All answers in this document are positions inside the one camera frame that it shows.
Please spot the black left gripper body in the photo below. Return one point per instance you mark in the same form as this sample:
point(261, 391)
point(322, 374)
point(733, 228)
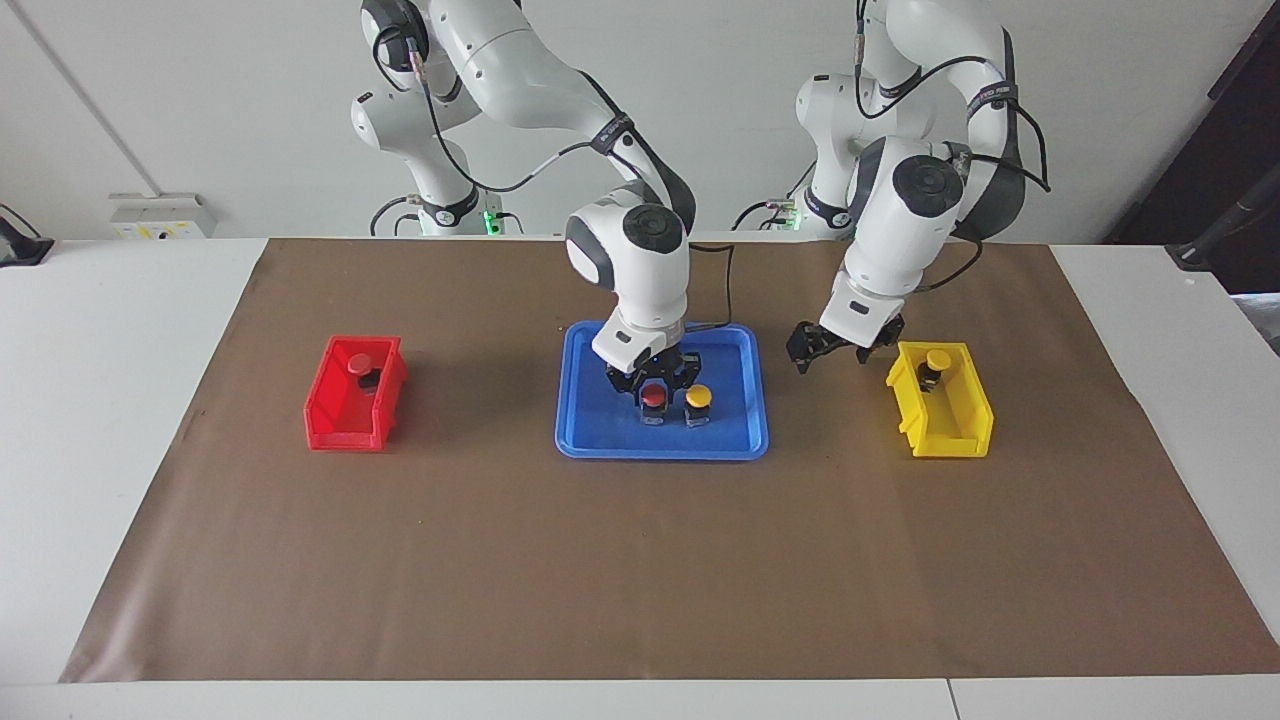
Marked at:
point(835, 340)

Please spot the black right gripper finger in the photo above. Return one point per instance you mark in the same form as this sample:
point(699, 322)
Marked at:
point(685, 386)
point(633, 394)

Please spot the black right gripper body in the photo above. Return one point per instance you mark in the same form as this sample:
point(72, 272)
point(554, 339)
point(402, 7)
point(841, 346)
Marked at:
point(660, 362)

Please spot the yellow push button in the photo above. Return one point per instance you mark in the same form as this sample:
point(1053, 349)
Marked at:
point(698, 397)
point(937, 359)

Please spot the red push button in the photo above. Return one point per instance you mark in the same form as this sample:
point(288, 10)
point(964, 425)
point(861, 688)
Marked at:
point(358, 364)
point(653, 396)

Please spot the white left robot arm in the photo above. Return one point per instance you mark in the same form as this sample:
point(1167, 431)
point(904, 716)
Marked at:
point(900, 230)

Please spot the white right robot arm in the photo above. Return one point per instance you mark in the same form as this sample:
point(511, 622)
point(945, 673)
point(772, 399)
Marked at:
point(640, 260)

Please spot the blue plastic tray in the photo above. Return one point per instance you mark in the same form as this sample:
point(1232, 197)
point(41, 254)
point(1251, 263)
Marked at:
point(600, 430)

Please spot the yellow plastic bin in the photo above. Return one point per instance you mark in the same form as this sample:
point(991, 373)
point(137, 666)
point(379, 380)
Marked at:
point(950, 420)

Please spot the brown paper mat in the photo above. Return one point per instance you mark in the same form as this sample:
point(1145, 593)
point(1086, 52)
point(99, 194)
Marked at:
point(640, 570)

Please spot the red plastic bin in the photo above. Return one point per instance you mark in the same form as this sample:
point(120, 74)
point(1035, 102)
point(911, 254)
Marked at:
point(340, 410)

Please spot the black stand bar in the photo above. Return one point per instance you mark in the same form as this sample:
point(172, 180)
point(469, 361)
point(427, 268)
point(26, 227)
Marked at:
point(1225, 230)

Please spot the dark background panel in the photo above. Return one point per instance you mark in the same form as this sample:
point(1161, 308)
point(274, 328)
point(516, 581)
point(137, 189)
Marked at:
point(1220, 110)

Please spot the grey power box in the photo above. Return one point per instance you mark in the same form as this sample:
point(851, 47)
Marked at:
point(160, 215)

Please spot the black device at table edge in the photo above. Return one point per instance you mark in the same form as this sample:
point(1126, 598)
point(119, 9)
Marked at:
point(20, 248)

